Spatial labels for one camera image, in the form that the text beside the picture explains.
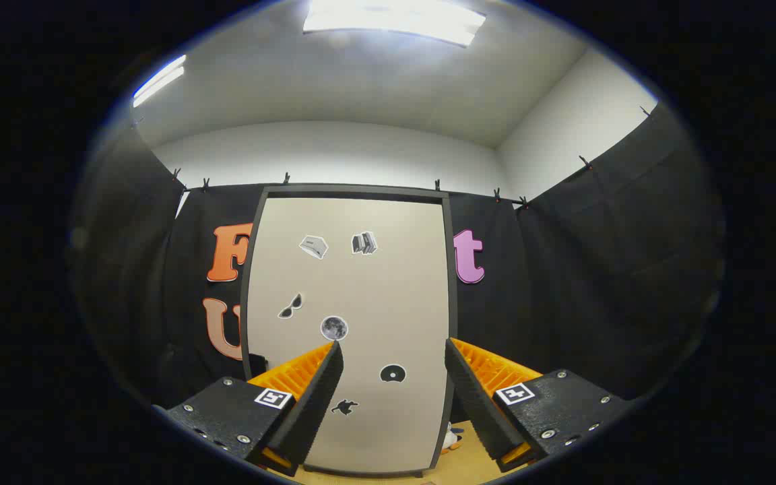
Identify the row of black clips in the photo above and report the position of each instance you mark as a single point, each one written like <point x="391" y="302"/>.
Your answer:
<point x="286" y="178"/>

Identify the grey shoe cabinet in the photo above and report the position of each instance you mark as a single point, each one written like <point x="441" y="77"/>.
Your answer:
<point x="354" y="190"/>

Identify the white striped shoe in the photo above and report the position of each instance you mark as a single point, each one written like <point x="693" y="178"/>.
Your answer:
<point x="452" y="439"/>

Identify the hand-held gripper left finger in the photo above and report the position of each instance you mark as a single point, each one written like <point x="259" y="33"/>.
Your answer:
<point x="317" y="404"/>

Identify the black backdrop cloth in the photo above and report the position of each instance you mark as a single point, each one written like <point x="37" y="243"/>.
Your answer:
<point x="597" y="269"/>

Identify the large ceiling light panel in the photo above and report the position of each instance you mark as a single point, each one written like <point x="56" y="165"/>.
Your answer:
<point x="395" y="20"/>

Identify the narrow ceiling light panel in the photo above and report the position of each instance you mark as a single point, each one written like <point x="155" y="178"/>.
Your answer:
<point x="159" y="79"/>

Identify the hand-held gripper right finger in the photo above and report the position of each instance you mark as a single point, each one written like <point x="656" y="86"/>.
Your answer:
<point x="475" y="404"/>

